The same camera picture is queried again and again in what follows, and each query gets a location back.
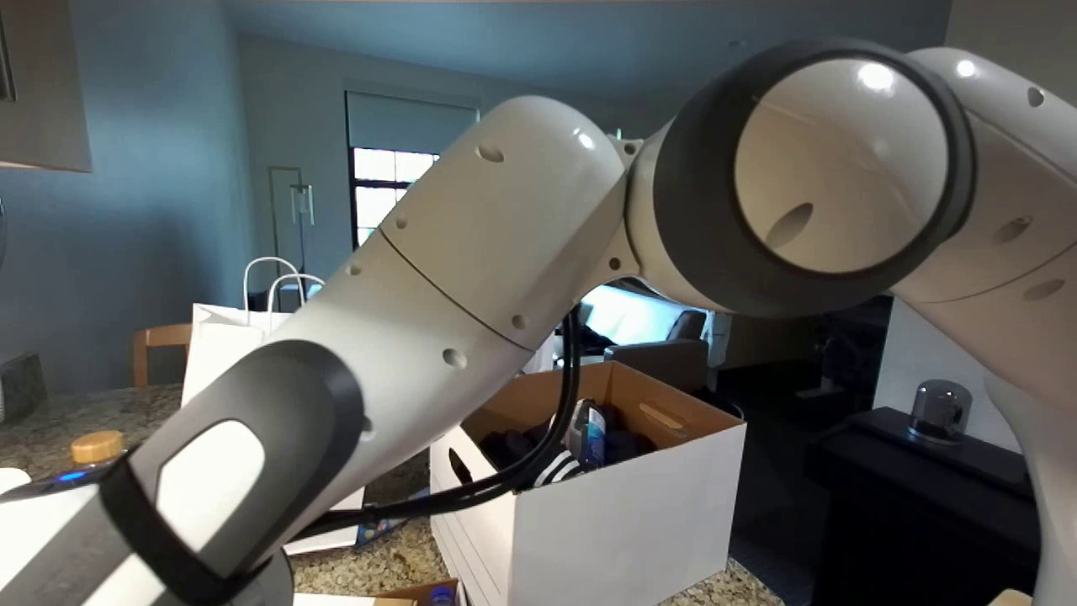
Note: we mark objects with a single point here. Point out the white cardboard storage box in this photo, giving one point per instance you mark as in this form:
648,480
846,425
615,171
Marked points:
629,533

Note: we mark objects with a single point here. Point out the black cabinet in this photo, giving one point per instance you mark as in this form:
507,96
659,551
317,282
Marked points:
920,523

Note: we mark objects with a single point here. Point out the dark bottle with wooden lid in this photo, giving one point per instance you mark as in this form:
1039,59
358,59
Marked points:
96,448

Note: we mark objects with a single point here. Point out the wooden chair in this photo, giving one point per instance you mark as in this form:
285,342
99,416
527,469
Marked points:
157,337

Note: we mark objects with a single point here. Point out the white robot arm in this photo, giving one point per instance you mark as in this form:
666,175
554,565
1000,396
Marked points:
812,175

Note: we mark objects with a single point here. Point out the white paper shopping bag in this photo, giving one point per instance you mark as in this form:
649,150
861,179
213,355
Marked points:
231,337

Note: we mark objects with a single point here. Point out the blue plastic bottle in box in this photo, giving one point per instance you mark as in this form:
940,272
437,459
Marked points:
593,435

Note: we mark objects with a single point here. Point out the window with black frame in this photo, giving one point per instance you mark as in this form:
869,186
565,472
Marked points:
381,179

